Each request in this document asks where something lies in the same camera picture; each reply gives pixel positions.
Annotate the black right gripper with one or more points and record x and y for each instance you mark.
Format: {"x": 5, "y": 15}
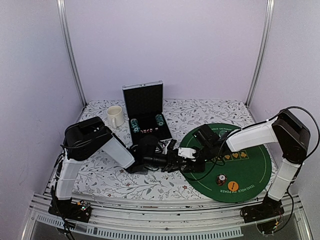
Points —
{"x": 196, "y": 168}

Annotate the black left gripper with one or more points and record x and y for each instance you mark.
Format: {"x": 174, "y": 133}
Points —
{"x": 172, "y": 162}

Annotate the orange poker chip stack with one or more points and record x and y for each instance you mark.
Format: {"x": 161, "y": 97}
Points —
{"x": 221, "y": 179}

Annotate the orange big blind button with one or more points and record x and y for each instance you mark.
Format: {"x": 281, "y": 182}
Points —
{"x": 233, "y": 186}

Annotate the aluminium poker case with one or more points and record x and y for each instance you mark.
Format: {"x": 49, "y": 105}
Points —
{"x": 143, "y": 101}

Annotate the clear dealer button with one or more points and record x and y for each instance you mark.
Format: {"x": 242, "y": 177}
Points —
{"x": 221, "y": 133}

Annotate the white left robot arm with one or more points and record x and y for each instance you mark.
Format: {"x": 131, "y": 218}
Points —
{"x": 85, "y": 138}

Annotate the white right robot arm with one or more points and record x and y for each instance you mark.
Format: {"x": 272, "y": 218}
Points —
{"x": 286, "y": 137}

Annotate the green round poker mat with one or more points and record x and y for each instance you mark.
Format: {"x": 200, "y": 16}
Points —
{"x": 251, "y": 168}

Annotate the red dice row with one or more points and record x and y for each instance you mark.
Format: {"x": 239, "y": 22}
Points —
{"x": 149, "y": 130}

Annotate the green poker chip stack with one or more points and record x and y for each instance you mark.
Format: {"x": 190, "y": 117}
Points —
{"x": 159, "y": 120}

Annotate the green blue chip stack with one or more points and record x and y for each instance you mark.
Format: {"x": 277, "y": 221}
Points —
{"x": 135, "y": 125}

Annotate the cream ribbed ceramic mug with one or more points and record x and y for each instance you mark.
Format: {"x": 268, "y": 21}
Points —
{"x": 115, "y": 116}

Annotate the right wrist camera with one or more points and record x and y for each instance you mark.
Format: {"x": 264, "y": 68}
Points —
{"x": 200, "y": 143}

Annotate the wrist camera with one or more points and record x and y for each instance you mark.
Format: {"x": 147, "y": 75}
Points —
{"x": 200, "y": 143}
{"x": 150, "y": 145}

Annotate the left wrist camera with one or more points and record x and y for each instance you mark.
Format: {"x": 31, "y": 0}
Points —
{"x": 150, "y": 145}

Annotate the front aluminium rail base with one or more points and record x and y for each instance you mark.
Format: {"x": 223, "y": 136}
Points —
{"x": 193, "y": 219}

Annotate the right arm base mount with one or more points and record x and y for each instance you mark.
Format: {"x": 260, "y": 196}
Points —
{"x": 269, "y": 208}

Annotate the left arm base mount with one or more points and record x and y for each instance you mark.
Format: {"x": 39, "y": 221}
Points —
{"x": 66, "y": 209}

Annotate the right aluminium frame post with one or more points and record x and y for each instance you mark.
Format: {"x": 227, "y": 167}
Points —
{"x": 261, "y": 52}

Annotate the aluminium frame post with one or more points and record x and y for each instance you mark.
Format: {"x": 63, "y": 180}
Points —
{"x": 62, "y": 13}
{"x": 261, "y": 52}

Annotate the left aluminium frame post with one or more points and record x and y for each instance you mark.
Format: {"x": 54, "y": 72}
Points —
{"x": 62, "y": 13}

